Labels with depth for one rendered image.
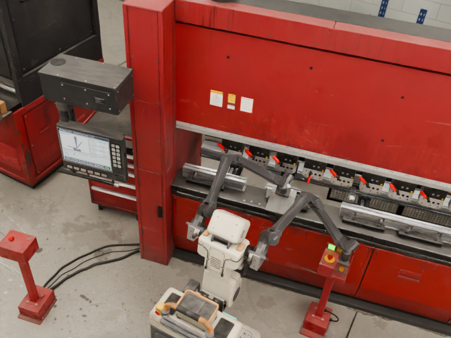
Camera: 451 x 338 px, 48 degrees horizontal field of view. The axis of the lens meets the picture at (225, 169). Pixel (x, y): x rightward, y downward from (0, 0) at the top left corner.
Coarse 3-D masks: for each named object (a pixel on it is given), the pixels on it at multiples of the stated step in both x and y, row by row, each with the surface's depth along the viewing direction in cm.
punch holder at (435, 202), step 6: (426, 186) 333; (426, 192) 336; (432, 192) 334; (438, 192) 333; (444, 192) 332; (420, 198) 340; (432, 198) 337; (438, 198) 336; (444, 198) 334; (420, 204) 343; (426, 204) 341; (432, 204) 340; (438, 204) 339
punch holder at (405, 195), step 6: (396, 180) 337; (402, 180) 336; (396, 186) 340; (402, 186) 339; (408, 186) 337; (414, 186) 336; (390, 192) 344; (396, 192) 343; (402, 192) 341; (408, 192) 340; (396, 198) 346; (402, 198) 344; (408, 198) 343
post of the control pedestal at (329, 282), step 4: (328, 280) 365; (332, 280) 363; (328, 284) 367; (332, 284) 366; (324, 288) 372; (328, 288) 370; (324, 292) 374; (328, 292) 372; (324, 296) 377; (328, 296) 376; (320, 300) 382; (324, 300) 380; (320, 304) 385; (324, 304) 382; (320, 308) 387; (324, 308) 386; (316, 312) 392; (320, 312) 390; (320, 316) 393
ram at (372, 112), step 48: (192, 48) 321; (240, 48) 311; (288, 48) 301; (192, 96) 343; (240, 96) 332; (288, 96) 321; (336, 96) 311; (384, 96) 302; (432, 96) 293; (288, 144) 345; (336, 144) 333; (384, 144) 323; (432, 144) 313
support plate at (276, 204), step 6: (276, 186) 374; (270, 192) 369; (294, 192) 370; (270, 198) 365; (276, 198) 365; (282, 198) 365; (288, 198) 366; (270, 204) 360; (276, 204) 360; (282, 204) 361; (288, 204) 361; (270, 210) 355; (276, 210) 356; (282, 210) 356
